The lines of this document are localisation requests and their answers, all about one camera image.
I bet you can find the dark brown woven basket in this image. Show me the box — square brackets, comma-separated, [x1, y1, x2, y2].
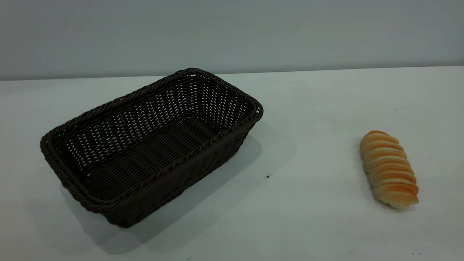
[40, 68, 264, 228]

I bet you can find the ridged bread loaf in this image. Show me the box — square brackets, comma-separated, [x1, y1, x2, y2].
[359, 130, 419, 210]

